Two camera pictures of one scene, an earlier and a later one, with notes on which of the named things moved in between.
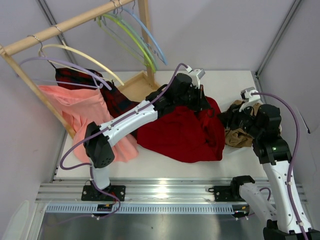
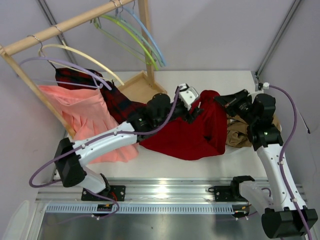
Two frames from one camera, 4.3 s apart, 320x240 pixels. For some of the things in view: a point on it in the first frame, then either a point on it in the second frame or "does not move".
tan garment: (239, 137) does not move
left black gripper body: (202, 100) to (187, 114)
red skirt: (184, 133) does not move
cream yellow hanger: (84, 55) does not move
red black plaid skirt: (118, 103) does not move
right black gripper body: (230, 119) to (230, 103)
